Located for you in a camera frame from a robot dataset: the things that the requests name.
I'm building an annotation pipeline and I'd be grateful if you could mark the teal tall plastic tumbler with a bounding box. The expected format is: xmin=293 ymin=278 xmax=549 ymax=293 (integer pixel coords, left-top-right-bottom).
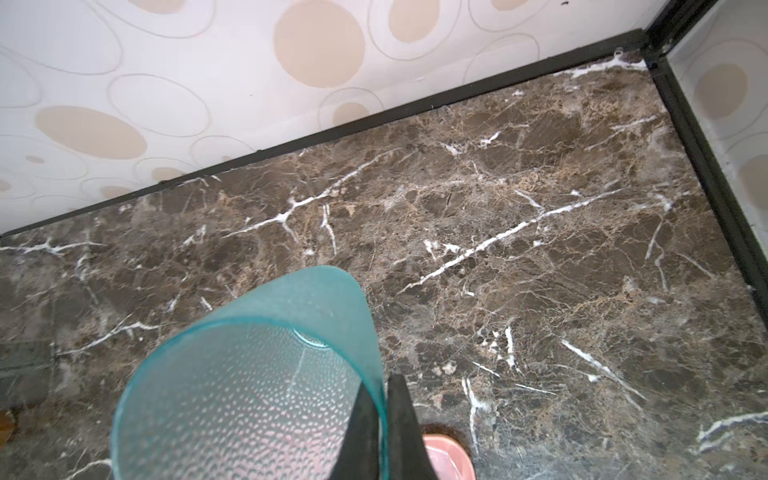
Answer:
xmin=110 ymin=266 xmax=389 ymax=479

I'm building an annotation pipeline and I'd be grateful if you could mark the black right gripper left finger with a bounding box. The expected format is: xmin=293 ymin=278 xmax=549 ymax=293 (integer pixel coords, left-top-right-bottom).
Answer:
xmin=329 ymin=383 xmax=380 ymax=480

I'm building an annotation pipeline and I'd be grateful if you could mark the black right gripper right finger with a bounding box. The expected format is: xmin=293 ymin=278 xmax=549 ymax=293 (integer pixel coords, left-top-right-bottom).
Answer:
xmin=387 ymin=374 xmax=437 ymax=480

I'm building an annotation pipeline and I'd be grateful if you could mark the pink plastic tray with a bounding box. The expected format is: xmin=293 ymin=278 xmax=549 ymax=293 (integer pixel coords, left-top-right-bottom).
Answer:
xmin=423 ymin=434 xmax=476 ymax=480

